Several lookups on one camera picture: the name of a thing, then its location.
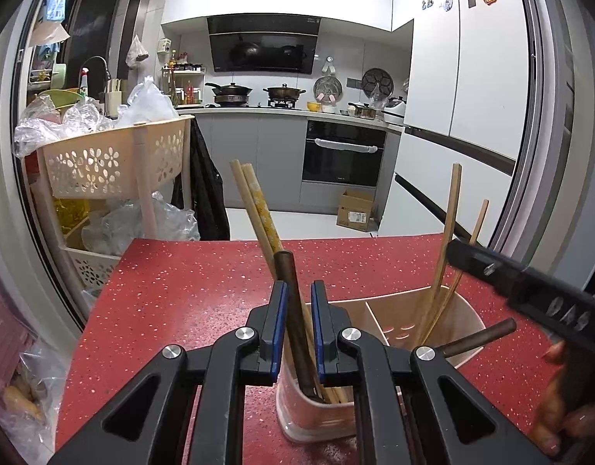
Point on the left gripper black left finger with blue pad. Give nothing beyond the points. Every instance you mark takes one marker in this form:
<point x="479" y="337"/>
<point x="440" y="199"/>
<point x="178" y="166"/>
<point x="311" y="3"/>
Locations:
<point x="187" y="406"/>

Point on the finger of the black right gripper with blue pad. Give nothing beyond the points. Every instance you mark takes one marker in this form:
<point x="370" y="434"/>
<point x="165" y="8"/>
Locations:
<point x="472" y="260"/>

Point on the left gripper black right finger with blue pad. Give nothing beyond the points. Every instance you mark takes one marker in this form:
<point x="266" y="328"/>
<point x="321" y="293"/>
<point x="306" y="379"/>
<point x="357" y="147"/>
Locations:
<point x="411" y="407"/>

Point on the light bamboo chopstick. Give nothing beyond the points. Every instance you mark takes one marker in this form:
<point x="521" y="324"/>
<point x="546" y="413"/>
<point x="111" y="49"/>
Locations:
<point x="444" y="296"/>

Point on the thin wooden chopstick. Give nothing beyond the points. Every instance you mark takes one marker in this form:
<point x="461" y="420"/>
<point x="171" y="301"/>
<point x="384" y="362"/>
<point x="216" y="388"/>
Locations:
<point x="427" y="303"/>

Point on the yellow floral patterned chopstick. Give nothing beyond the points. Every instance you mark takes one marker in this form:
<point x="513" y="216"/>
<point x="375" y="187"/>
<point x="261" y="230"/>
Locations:
<point x="275" y="241"/>

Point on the plain wooden chopstick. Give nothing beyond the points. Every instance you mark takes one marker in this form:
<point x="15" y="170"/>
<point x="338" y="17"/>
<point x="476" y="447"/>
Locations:
<point x="255" y="221"/>

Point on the black kitchen faucet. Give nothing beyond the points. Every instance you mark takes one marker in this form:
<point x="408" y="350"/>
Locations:
<point x="94" y="76"/>

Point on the person's right hand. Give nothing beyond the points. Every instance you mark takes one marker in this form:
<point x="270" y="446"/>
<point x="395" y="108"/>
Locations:
<point x="552" y="416"/>

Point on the beige plastic utensil holder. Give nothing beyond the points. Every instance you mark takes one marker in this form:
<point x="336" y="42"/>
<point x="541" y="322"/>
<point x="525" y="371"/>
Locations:
<point x="387" y="325"/>

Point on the cardboard box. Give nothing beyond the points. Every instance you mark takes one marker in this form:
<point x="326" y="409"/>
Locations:
<point x="355" y="211"/>

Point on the pink plastic stool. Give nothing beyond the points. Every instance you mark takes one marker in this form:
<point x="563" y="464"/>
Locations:
<point x="14" y="339"/>

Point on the white refrigerator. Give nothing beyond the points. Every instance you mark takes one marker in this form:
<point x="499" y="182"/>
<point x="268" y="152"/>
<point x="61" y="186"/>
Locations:
<point x="466" y="105"/>

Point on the black built-in oven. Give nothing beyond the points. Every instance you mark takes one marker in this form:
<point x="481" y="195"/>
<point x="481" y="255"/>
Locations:
<point x="343" y="154"/>

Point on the black hanging garment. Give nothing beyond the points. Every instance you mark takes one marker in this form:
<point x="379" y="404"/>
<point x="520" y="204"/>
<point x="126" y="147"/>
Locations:
<point x="206" y="189"/>

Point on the dark cooking pot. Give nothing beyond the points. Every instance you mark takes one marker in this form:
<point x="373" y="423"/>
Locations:
<point x="283" y="96"/>

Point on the beige perforated storage cart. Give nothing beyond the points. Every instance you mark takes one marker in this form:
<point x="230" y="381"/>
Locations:
<point x="128" y="163"/>

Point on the black wok on stove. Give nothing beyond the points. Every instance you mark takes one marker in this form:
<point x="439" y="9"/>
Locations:
<point x="230" y="95"/>

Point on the black range hood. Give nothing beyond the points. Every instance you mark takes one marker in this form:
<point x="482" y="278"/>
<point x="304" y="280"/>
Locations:
<point x="263" y="42"/>

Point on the clear plastic bags on cart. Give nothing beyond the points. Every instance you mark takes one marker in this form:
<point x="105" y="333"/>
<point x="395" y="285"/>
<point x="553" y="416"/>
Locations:
<point x="42" y="124"/>

